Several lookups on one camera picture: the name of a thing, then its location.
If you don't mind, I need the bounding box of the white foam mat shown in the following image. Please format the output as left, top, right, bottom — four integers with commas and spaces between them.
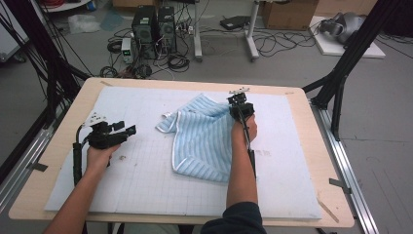
43, 86, 323, 220

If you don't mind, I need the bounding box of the blue striped towel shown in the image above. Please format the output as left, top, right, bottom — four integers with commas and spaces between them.
155, 93, 238, 183

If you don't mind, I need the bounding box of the right hand-held gripper cable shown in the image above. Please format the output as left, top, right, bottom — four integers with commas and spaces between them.
238, 103, 257, 178

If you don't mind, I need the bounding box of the white floor board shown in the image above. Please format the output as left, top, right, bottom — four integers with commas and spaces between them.
308, 16, 387, 59

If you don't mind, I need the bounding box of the person's left leg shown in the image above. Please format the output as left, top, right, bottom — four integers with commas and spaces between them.
123, 223, 179, 234

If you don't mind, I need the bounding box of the black tape strip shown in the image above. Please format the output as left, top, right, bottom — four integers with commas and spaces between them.
328, 177, 354, 195
27, 161, 49, 174

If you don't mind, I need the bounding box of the wide black computer tower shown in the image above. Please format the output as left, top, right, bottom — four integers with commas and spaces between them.
131, 4, 160, 60

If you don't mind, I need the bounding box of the person's right hand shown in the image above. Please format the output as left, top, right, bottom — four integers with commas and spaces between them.
232, 115, 258, 147

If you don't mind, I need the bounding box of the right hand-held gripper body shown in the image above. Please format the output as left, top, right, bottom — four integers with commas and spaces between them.
227, 87, 256, 123

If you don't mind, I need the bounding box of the person's left hand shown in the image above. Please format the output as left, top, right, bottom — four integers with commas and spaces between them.
86, 144, 121, 174

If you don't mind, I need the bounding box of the person's dark right sleeve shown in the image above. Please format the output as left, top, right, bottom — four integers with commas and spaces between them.
200, 202, 267, 234

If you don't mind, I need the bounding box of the black frame post with cables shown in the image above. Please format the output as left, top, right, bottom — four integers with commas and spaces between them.
0, 0, 92, 130

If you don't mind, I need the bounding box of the aluminium rail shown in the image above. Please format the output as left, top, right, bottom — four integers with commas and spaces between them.
0, 103, 66, 214
310, 103, 381, 234

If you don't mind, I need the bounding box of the black flat case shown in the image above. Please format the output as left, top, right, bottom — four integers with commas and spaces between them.
219, 15, 251, 31

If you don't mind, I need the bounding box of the narrow black computer tower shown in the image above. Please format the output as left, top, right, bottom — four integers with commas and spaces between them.
157, 5, 178, 55

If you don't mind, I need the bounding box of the white desk leg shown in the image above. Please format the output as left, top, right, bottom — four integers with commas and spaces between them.
193, 0, 204, 62
244, 0, 261, 62

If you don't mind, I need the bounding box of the clear plastic bag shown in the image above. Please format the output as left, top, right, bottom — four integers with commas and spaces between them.
67, 13, 101, 35

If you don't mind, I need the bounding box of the white power supply unit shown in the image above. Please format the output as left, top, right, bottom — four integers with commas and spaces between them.
121, 37, 134, 64

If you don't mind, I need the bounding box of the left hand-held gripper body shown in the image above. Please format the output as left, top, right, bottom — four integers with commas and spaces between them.
82, 112, 129, 150

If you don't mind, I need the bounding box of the thin wooden stick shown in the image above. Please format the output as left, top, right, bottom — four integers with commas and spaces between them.
316, 198, 340, 224

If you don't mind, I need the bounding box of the left hand-held gripper cable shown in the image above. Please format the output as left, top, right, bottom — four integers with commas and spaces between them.
71, 125, 91, 186

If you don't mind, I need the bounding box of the tangle of floor cables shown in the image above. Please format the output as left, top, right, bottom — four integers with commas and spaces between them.
252, 28, 320, 58

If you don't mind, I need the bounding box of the grey helmet device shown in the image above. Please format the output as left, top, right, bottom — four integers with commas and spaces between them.
319, 12, 366, 45

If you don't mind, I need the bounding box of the hand-held gripper cable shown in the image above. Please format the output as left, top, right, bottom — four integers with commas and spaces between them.
238, 103, 257, 178
71, 125, 91, 186

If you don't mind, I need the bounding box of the coiled black cable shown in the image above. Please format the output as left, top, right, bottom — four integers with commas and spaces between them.
167, 53, 191, 73

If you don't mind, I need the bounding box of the brown cardboard box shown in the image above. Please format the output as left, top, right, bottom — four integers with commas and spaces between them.
261, 0, 320, 31

